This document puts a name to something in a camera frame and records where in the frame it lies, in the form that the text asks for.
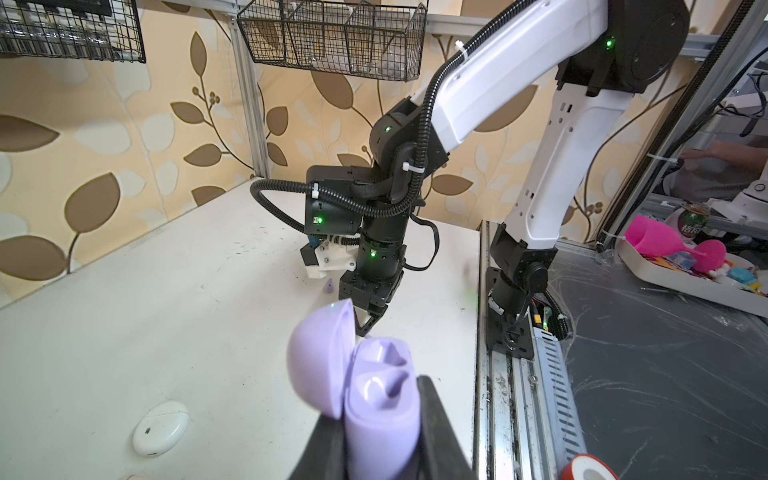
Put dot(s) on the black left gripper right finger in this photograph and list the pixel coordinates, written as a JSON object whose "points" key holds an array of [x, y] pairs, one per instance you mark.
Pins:
{"points": [[439, 453]]}

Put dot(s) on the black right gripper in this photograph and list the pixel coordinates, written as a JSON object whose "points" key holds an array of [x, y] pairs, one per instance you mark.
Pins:
{"points": [[369, 297]]}

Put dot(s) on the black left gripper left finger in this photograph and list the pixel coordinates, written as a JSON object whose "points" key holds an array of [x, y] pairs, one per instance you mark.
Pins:
{"points": [[324, 456]]}

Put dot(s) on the purple round disc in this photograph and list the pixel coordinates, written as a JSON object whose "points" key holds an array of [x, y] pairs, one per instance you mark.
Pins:
{"points": [[369, 384]]}

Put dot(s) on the white earbud charging case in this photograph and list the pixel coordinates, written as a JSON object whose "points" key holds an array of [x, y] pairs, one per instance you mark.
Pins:
{"points": [[160, 429]]}

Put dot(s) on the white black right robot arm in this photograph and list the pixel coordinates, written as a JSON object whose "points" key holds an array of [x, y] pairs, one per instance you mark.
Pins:
{"points": [[325, 118]]}

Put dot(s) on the red white tape roll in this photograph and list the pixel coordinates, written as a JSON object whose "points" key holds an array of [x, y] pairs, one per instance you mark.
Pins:
{"points": [[587, 467]]}

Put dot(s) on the white tray with toys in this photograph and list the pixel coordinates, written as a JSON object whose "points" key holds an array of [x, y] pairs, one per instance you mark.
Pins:
{"points": [[656, 253]]}

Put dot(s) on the person at teleoperation desk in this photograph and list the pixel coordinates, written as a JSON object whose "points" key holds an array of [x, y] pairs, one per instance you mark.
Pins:
{"points": [[721, 171]]}

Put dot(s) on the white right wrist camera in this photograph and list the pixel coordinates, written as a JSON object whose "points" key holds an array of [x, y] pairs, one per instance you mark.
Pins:
{"points": [[322, 258]]}

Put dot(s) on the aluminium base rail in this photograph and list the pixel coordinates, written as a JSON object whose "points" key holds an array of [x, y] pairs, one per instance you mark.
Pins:
{"points": [[526, 424]]}

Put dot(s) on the empty black wire basket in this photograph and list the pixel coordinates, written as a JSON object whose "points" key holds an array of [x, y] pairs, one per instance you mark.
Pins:
{"points": [[381, 40]]}

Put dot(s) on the wire basket with socket set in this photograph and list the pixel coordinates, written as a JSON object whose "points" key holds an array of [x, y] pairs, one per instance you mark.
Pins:
{"points": [[86, 30]]}

